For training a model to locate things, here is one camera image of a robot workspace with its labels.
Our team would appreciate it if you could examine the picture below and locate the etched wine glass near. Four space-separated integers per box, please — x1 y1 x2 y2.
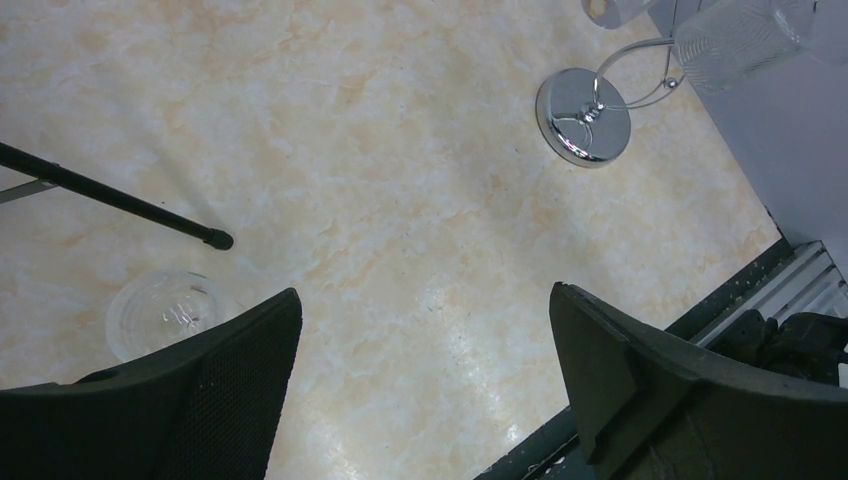
673 1 819 93

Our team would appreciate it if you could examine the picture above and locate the black perforated music stand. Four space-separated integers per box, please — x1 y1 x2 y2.
1 143 234 251

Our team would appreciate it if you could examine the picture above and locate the etched wine glass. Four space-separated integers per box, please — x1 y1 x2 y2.
673 1 819 93
580 0 657 30

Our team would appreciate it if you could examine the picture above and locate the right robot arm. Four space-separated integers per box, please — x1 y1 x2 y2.
708 310 847 387

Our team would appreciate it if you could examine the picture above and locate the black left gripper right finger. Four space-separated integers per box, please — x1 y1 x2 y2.
549 282 847 479

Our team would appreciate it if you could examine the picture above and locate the etched wine glass far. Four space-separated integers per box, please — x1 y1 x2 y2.
580 0 657 30

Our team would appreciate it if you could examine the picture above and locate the clear smooth wine glass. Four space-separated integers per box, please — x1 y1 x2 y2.
105 269 229 362

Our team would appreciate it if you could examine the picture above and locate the chrome wine glass rack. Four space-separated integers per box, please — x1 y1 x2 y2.
535 1 686 168

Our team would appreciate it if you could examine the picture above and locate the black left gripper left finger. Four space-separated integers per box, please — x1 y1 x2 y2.
1 288 303 479

